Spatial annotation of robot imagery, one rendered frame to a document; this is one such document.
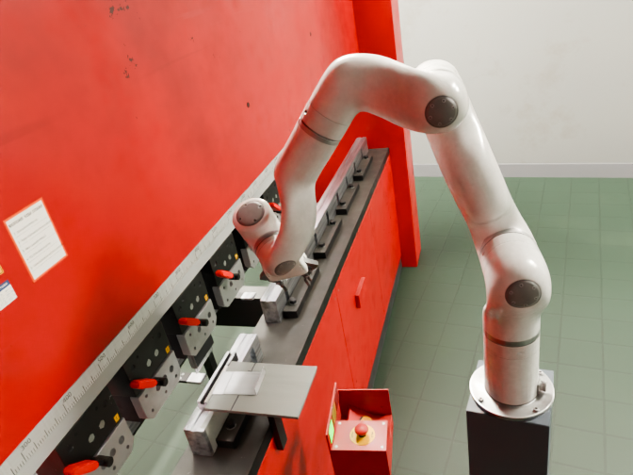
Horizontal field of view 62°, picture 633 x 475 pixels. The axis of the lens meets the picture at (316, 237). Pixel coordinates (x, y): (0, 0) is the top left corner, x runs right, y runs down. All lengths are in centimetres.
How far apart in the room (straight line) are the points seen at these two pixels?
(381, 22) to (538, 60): 182
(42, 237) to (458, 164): 73
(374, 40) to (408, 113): 229
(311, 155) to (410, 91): 22
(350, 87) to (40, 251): 59
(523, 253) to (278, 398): 73
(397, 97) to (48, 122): 59
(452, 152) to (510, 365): 50
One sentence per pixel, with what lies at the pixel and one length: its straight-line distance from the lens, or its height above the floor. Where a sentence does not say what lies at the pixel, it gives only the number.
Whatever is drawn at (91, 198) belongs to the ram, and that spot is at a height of 166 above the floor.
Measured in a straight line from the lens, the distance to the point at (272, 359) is 176.
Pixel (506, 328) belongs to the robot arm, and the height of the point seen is 124.
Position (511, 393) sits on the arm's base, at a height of 105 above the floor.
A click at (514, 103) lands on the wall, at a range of 476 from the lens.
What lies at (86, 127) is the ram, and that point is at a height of 178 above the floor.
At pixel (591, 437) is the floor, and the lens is 268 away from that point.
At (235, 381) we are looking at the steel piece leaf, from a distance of 153.
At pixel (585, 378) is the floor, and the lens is 293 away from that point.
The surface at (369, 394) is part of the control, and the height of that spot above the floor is 79.
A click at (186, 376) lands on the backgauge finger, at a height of 100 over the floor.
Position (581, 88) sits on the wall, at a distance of 471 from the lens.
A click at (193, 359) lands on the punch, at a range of 145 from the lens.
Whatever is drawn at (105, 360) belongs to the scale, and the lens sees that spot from 112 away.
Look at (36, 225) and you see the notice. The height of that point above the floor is 168.
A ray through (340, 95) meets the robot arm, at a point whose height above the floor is 176.
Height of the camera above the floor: 199
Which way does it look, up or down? 28 degrees down
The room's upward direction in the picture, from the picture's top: 11 degrees counter-clockwise
